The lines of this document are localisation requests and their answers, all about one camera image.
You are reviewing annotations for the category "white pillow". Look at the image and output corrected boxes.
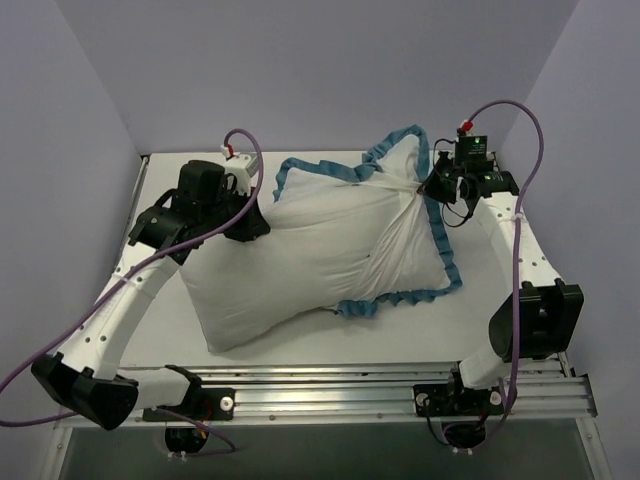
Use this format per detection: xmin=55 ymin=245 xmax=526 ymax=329
xmin=180 ymin=227 xmax=366 ymax=354

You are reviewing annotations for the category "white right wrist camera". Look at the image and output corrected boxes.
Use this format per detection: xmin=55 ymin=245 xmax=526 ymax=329
xmin=456 ymin=120 xmax=474 ymax=137

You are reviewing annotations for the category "aluminium rail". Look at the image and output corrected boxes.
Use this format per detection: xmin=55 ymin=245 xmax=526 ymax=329
xmin=482 ymin=149 xmax=574 ymax=376
xmin=113 ymin=155 xmax=150 ymax=268

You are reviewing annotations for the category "aluminium front rail frame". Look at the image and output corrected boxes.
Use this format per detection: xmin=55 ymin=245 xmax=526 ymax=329
xmin=54 ymin=362 xmax=599 ymax=427

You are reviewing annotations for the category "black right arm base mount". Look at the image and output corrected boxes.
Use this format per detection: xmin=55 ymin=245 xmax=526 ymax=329
xmin=412 ymin=383 xmax=504 ymax=417

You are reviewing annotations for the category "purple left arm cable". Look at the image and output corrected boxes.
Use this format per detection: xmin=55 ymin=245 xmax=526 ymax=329
xmin=0 ymin=129 xmax=264 ymax=456

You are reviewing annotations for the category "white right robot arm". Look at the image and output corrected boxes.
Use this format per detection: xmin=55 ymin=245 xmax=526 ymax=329
xmin=418 ymin=132 xmax=584 ymax=413

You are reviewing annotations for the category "blue houndstooth pillow with pillowcase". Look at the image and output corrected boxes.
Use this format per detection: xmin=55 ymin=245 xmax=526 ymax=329
xmin=266 ymin=125 xmax=463 ymax=321

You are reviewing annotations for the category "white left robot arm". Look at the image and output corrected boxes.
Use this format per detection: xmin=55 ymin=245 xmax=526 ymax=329
xmin=31 ymin=154 xmax=270 ymax=430

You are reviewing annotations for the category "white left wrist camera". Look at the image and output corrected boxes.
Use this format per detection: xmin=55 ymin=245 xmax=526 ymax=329
xmin=221 ymin=145 xmax=259 ymax=195

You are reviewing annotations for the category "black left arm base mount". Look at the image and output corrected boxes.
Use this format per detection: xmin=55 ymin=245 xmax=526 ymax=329
xmin=142 ymin=387 xmax=235 ymax=422

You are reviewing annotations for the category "aluminium right side rail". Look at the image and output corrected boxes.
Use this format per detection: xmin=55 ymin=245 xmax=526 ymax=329
xmin=482 ymin=149 xmax=574 ymax=376

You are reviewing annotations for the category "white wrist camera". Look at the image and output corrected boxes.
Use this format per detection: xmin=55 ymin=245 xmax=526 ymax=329
xmin=456 ymin=120 xmax=474 ymax=137
xmin=221 ymin=145 xmax=259 ymax=195

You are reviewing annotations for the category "aluminium left side rail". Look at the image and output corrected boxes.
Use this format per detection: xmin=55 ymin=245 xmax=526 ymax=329
xmin=113 ymin=155 xmax=150 ymax=268

